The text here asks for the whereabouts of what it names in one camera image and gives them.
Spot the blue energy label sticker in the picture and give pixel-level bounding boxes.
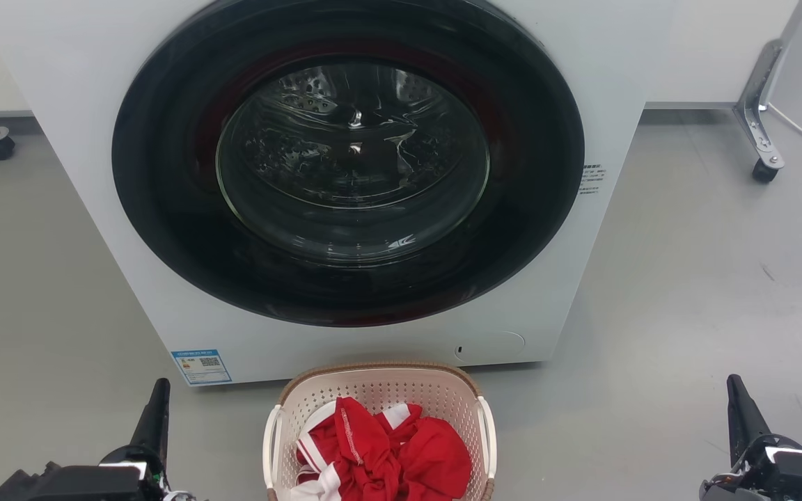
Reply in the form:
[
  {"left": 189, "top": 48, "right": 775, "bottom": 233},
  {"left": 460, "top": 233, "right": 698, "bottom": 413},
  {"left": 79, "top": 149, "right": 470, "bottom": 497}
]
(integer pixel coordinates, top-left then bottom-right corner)
[{"left": 171, "top": 349, "right": 233, "bottom": 386}]

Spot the cream perforated laundry basket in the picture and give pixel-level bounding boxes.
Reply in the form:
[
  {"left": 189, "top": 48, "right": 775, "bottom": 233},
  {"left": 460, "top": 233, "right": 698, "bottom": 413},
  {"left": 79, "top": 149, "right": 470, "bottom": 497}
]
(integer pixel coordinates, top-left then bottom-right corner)
[{"left": 262, "top": 361, "right": 498, "bottom": 501}]

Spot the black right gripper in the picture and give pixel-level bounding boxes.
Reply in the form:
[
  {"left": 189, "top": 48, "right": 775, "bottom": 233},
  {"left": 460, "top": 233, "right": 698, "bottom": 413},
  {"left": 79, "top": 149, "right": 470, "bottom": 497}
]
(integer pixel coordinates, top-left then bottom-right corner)
[{"left": 698, "top": 374, "right": 802, "bottom": 501}]

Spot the white front-loading washing machine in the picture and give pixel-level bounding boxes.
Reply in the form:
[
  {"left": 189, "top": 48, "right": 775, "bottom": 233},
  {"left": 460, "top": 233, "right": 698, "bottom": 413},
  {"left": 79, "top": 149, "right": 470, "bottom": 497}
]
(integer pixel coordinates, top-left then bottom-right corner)
[{"left": 0, "top": 0, "right": 680, "bottom": 388}]

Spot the red and white garment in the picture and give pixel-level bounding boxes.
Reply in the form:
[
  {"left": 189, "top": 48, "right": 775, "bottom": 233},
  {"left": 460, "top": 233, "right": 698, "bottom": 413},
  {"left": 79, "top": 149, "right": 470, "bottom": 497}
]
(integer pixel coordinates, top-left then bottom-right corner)
[{"left": 291, "top": 397, "right": 473, "bottom": 501}]

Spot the round white filter cover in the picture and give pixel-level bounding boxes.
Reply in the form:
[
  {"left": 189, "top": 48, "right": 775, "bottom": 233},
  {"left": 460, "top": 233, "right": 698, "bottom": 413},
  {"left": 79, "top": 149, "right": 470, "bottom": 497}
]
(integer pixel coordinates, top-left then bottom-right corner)
[{"left": 453, "top": 331, "right": 527, "bottom": 364}]

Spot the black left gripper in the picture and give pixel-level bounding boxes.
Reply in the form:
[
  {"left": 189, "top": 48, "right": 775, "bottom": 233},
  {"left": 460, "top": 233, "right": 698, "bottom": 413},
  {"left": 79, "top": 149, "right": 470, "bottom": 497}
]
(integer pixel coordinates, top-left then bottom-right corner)
[{"left": 0, "top": 378, "right": 171, "bottom": 501}]

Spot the round dark glass washer door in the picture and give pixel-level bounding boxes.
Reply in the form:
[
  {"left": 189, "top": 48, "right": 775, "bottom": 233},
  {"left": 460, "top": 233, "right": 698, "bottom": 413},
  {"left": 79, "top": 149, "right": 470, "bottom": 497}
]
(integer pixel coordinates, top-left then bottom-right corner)
[{"left": 111, "top": 0, "right": 587, "bottom": 328}]

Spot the silver metal support leg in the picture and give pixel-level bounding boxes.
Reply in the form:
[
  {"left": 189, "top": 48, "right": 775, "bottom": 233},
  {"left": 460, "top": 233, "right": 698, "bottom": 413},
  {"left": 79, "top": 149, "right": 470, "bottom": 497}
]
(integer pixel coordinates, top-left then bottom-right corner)
[{"left": 732, "top": 38, "right": 787, "bottom": 170}]

